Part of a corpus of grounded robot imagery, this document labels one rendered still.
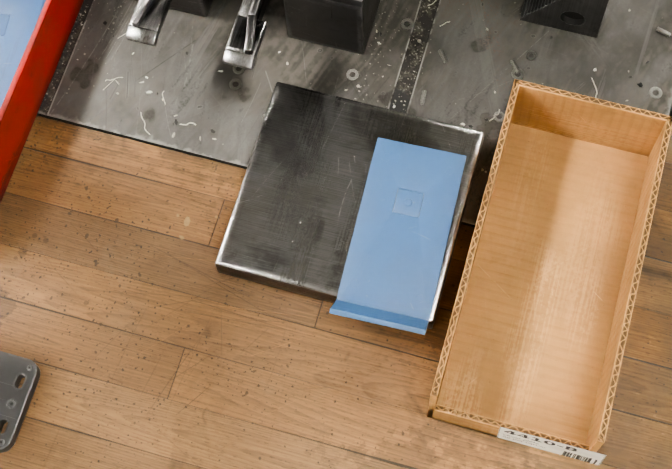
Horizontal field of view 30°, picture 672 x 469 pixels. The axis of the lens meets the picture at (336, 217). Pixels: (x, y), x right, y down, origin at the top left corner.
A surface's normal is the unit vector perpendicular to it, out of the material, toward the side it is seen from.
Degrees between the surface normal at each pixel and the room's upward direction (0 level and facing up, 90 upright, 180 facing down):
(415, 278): 0
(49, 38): 90
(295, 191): 0
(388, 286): 0
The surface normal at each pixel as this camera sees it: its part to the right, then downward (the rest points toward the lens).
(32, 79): 0.96, 0.25
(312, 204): -0.03, -0.36
